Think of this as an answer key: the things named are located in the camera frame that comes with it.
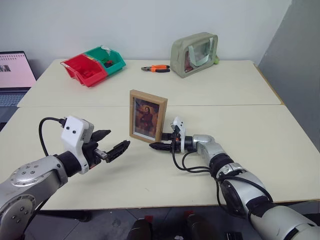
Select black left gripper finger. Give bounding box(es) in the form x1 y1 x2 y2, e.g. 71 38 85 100
105 140 131 164
91 129 112 143

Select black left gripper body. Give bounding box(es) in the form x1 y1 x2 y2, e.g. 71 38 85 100
83 140 109 171

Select small parts in bin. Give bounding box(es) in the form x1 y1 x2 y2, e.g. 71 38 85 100
100 57 115 68

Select clear plastic bag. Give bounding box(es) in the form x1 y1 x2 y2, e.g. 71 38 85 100
100 45 114 57

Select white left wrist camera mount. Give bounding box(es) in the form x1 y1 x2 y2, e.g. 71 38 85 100
61 115 95 175

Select orange black pliers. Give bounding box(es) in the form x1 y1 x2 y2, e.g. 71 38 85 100
140 64 171 74

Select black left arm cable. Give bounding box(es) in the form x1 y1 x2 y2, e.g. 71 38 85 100
38 117 67 157

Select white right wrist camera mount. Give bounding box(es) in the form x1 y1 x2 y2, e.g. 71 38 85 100
172 116 188 153

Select beige zip pouch clear window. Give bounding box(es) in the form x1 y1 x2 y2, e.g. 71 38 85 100
170 31 219 80

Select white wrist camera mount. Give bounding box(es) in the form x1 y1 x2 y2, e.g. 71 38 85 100
61 115 95 175
172 116 188 153

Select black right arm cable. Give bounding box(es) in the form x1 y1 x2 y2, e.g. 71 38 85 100
171 147 274 207

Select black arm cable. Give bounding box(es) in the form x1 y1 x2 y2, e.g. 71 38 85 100
171 147 274 207
38 117 67 157

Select open laptop pink screen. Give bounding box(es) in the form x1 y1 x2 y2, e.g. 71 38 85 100
0 51 38 124

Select wooden picture frame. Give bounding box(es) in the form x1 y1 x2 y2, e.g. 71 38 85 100
129 89 168 144

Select red plastic storage bin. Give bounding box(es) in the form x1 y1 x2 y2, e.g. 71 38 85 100
60 53 109 89

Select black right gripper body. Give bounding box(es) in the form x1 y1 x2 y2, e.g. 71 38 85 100
170 124 182 154

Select green plastic storage bin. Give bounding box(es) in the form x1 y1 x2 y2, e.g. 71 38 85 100
84 45 127 77

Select dark rounded shape red cap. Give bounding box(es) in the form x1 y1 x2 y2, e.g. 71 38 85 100
130 215 154 240

